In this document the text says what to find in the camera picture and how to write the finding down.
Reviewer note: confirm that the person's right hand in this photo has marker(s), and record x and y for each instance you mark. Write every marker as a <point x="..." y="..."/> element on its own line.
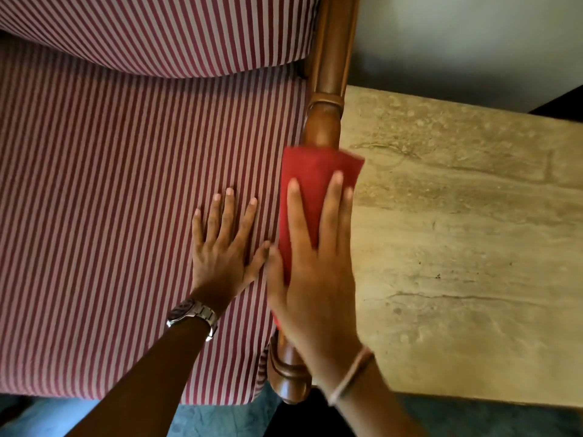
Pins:
<point x="319" y="304"/>

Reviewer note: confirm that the person's left hand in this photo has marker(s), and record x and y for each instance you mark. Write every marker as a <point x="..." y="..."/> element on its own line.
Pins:
<point x="218" y="263"/>

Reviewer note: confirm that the person's left little finger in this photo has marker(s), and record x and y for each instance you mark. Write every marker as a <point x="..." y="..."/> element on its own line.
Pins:
<point x="198" y="232"/>

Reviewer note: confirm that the person's right thumb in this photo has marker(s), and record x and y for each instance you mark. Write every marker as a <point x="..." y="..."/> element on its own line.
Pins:
<point x="275" y="277"/>

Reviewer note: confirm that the person's left middle finger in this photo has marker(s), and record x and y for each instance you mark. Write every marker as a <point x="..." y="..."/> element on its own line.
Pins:
<point x="227" y="218"/>

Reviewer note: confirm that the person's right middle finger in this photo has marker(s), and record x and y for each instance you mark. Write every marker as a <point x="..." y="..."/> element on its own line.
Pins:
<point x="330" y="213"/>

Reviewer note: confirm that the person's left thumb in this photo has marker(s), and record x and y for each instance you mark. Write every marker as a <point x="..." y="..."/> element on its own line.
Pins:
<point x="257" y="261"/>

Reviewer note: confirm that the red cleaning cloth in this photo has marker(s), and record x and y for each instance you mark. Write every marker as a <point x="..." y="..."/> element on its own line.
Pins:
<point x="314" y="172"/>

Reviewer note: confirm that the person's left forearm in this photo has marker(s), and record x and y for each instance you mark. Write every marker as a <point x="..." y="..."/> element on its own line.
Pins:
<point x="150" y="382"/>

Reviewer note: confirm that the person's right forearm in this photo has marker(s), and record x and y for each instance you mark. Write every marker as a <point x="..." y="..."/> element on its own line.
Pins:
<point x="373" y="405"/>

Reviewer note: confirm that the silver metal wristwatch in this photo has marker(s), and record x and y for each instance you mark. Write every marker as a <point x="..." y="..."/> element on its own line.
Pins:
<point x="193" y="311"/>

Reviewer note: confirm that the red striped seat cushion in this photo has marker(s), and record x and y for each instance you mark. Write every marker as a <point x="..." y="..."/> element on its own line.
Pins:
<point x="104" y="200"/>

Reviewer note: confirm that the brown wooden sofa armrest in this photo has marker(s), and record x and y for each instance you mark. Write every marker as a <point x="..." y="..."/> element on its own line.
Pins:
<point x="329" y="63"/>

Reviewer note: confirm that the red striped back cushion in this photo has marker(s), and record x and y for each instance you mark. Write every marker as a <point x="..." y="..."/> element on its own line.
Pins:
<point x="159" y="27"/>

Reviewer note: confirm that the blue rug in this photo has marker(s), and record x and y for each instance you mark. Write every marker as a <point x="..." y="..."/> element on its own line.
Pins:
<point x="478" y="421"/>

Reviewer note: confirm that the dark furniture piece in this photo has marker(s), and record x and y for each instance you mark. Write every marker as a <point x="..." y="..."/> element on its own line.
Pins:
<point x="569" y="109"/>

